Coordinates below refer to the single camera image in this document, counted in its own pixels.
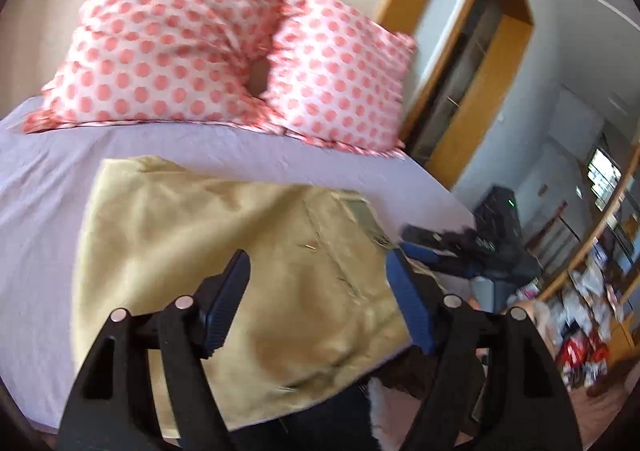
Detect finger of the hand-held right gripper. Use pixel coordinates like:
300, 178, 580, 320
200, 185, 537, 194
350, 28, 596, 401
399, 242, 475, 278
402, 225, 473, 248

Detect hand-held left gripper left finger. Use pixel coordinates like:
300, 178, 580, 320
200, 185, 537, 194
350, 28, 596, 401
59, 249, 251, 451

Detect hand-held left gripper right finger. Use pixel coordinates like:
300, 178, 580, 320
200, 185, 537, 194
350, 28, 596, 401
385, 248, 584, 451

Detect khaki pants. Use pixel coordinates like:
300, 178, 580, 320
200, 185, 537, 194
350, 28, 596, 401
71, 155, 447, 438

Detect black box with green light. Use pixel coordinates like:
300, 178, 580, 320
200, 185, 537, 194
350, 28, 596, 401
472, 185, 524, 254

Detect curved wooden shelf unit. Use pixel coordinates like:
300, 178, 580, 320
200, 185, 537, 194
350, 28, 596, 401
525, 128, 640, 372

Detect pile of colourful clutter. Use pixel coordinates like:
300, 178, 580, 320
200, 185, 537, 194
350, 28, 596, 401
507, 246, 633, 389

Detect wooden framed wardrobe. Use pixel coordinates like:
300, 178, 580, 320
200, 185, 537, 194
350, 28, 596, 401
374, 0, 537, 193

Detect small pink polka dot pillow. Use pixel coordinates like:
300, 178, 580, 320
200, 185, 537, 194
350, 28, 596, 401
260, 0, 418, 161

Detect lavender bed sheet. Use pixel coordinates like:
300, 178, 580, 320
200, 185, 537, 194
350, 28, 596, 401
0, 95, 477, 437

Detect large pink polka dot pillow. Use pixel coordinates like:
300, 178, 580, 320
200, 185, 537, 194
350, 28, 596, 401
22, 0, 328, 136

